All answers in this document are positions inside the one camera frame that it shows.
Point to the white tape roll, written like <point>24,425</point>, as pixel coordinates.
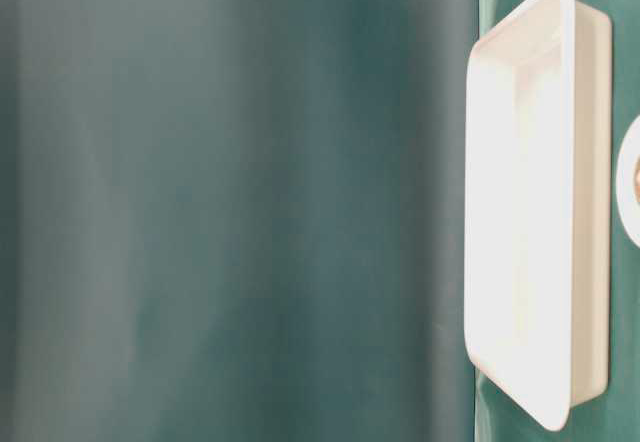
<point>627,182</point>

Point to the white plastic tray case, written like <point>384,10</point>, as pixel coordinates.
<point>537,206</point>

